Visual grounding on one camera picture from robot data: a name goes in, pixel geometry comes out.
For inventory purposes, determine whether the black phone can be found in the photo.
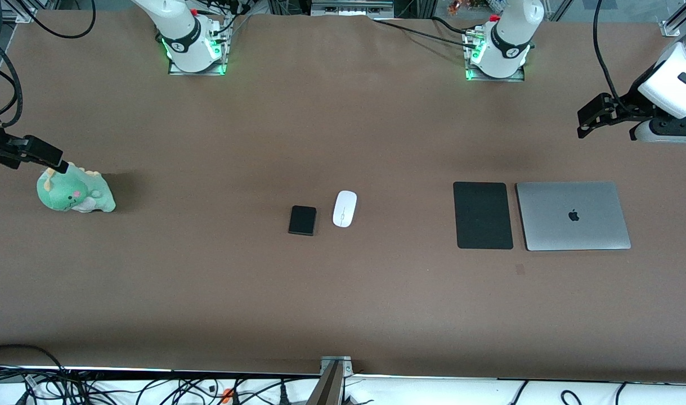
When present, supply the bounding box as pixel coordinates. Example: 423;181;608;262
288;205;317;237

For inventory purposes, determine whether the white computer mouse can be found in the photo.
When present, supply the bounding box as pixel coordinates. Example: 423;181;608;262
332;190;358;228

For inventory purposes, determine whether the black mouse pad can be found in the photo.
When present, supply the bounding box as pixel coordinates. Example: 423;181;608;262
453;181;514;250

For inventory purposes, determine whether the green dinosaur plush toy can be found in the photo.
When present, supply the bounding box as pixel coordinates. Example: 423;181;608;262
37;162;117;214

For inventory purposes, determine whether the grey closed laptop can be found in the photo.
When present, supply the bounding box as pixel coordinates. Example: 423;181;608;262
515;181;632;251

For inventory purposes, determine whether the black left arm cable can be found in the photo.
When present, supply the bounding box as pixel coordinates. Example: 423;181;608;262
593;0;625;102

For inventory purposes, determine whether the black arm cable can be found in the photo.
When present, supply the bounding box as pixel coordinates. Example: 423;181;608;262
0;0;97;129
593;0;625;102

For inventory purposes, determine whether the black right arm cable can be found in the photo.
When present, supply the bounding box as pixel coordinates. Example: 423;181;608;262
0;0;97;129

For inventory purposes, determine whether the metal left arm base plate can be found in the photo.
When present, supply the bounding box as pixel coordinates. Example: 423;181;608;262
465;63;527;83

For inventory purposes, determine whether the aluminium frame profile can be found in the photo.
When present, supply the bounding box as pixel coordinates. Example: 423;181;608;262
0;0;41;23
660;0;686;38

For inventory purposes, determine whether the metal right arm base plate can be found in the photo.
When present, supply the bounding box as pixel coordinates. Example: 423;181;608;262
167;55;227;76

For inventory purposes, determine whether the black base power cable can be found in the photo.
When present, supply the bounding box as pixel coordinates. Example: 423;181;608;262
370;16;479;51

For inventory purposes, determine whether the aluminium camera post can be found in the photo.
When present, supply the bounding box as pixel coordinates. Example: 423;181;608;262
306;355;355;405

